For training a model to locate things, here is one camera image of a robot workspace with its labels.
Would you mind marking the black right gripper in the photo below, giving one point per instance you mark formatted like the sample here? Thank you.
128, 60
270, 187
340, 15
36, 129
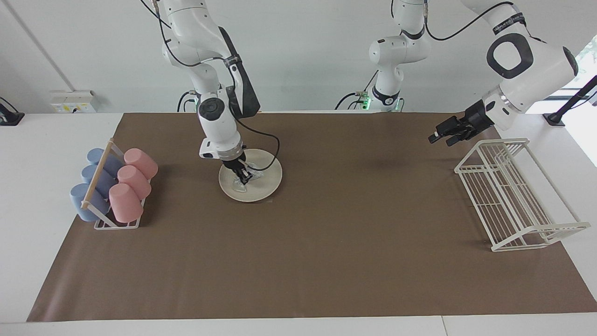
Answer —
233, 165

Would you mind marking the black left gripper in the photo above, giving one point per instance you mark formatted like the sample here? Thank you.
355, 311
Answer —
473, 122

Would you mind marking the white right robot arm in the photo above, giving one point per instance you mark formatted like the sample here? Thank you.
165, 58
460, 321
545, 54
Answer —
191, 28

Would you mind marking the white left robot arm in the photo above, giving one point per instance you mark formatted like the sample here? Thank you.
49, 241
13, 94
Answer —
545, 60

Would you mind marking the round cream plate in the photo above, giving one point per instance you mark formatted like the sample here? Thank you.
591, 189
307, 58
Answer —
268, 179

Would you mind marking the pink plastic cup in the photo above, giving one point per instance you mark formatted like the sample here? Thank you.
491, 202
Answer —
134, 181
140, 162
125, 203

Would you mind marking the brown paper table mat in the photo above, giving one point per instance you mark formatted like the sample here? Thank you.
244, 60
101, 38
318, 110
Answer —
326, 256

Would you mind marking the cup rack with wooden bar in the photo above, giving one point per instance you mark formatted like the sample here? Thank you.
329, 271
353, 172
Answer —
99, 176

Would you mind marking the blue plastic cup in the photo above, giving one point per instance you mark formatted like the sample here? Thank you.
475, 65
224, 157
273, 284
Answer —
77, 198
88, 173
94, 155

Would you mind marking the black table clamp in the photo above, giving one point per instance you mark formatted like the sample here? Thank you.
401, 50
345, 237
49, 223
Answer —
9, 117

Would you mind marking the white wall outlet box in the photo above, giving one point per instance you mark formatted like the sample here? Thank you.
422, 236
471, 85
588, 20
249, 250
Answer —
70, 102

